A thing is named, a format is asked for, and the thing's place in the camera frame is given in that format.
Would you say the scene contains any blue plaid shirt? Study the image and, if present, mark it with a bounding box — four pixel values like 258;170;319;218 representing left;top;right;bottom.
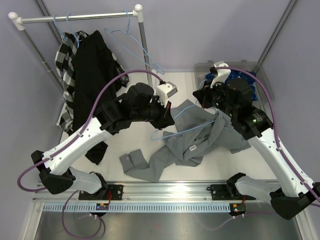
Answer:
199;70;258;101

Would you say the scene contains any light blue hanger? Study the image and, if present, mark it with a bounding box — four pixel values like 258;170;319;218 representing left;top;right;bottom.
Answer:
104;10;165;75
150;99;217;141
66;13;82;48
53;14;66;42

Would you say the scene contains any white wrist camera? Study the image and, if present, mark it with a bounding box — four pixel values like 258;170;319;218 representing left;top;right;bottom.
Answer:
209;61;231;89
155;82;178;107

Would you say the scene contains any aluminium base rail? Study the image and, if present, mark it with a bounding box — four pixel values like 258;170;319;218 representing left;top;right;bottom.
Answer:
32;181;275;215

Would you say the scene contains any grey shirt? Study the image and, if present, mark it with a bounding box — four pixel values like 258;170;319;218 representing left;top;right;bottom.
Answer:
119;110;251;183

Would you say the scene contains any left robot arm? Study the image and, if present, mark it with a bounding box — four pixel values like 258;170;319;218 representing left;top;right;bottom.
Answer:
31;82;178;200

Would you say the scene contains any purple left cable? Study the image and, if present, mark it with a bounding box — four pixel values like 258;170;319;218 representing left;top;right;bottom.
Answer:
17;69;166;192

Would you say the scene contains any clear grey plastic bin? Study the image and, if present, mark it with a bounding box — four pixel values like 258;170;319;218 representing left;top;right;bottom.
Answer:
194;60;275;101

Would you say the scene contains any black white checked shirt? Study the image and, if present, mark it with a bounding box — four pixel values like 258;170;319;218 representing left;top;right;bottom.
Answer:
54;30;88;135

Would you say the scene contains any aluminium frame post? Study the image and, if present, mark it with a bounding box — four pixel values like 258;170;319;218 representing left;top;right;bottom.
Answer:
253;0;299;72
34;0;63;88

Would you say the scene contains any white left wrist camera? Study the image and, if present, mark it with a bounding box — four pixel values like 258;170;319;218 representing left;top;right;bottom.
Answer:
155;82;178;107

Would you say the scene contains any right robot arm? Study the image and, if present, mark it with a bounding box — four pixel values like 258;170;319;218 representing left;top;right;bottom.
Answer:
192;78;320;220

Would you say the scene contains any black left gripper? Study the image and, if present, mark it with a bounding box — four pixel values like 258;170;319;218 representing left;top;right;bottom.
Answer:
131;96;175;131

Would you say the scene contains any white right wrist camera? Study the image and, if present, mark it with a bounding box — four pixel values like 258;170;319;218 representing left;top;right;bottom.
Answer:
209;61;231;89

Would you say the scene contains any white clothes rack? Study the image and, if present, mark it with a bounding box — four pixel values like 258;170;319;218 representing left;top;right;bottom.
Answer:
8;4;153;71

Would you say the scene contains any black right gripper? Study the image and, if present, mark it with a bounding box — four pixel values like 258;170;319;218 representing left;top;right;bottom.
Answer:
194;77;237;119

